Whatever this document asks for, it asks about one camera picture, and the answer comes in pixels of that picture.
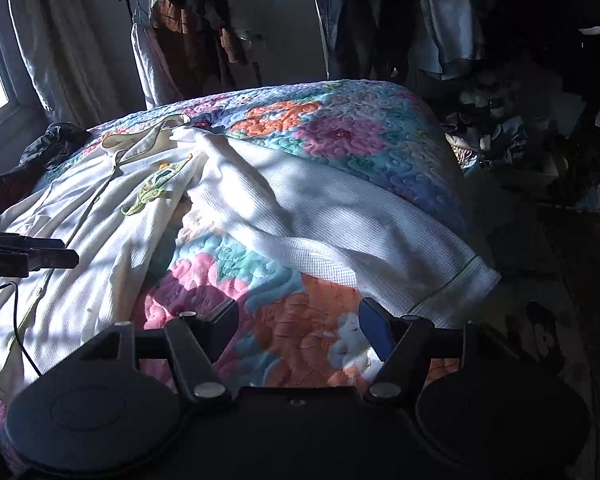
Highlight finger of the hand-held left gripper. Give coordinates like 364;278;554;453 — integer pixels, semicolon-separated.
0;232;80;278

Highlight pile of floor clutter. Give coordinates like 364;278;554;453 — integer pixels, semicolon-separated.
441;72;600;213

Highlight white hanging shirt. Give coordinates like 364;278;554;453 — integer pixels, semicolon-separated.
419;0;485;80

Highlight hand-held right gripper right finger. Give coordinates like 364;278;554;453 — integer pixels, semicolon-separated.
358;297;513;404

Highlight dark hanging clothes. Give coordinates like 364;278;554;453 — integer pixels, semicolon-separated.
311;0;416;85

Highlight pale curtain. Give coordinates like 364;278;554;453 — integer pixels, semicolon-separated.
4;0;127;127

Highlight black cable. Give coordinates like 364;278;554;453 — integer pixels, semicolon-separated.
0;281;44;379

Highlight brown hanging garment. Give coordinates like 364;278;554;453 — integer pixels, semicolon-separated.
149;0;253;100

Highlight dark green crumpled garment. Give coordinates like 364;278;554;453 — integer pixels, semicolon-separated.
20;122;92;167

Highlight white hanging garment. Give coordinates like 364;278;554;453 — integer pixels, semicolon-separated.
131;21;182;110

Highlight dark red cloth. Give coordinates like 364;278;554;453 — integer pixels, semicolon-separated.
0;170;47;222

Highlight cream waffle knit robe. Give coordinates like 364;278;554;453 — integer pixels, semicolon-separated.
0;114;502;406

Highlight printed floor rug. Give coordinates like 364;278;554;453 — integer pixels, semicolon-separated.
480;200;600;466

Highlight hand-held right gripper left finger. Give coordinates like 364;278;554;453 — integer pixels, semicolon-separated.
77;299;240;404

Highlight floral quilted bedspread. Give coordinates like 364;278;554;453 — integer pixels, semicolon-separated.
0;79;501;476

